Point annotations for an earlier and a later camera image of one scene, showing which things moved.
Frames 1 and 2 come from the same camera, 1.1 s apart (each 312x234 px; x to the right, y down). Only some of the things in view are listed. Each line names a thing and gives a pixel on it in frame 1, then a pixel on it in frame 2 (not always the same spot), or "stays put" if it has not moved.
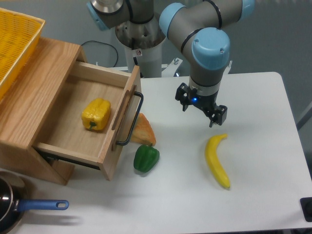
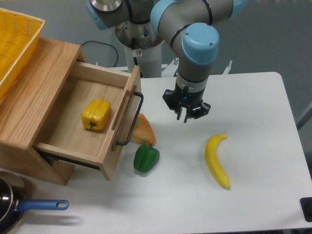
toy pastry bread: x=143 y=131 stays put
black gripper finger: x=183 y=95 -> x=168 y=97
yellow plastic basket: x=19 y=34 stays put
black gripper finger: x=218 y=116 -> x=197 y=112
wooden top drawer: x=63 y=134 stays put
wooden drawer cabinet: x=31 y=100 stays put
